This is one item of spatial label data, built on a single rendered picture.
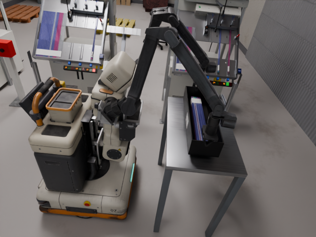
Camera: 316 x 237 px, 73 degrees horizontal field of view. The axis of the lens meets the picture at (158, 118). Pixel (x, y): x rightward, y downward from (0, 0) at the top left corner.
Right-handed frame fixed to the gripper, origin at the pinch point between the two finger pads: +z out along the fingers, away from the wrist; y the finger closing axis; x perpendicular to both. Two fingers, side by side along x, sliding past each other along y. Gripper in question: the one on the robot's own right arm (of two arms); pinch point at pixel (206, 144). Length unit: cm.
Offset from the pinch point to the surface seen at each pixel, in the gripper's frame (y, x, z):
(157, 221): -6, 20, 75
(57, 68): 155, 152, 43
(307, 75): 188, -172, 37
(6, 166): 41, 161, 89
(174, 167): -6.5, 15.6, 13.1
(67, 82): 156, 143, 63
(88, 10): 160, 107, -25
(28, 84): 181, 213, 87
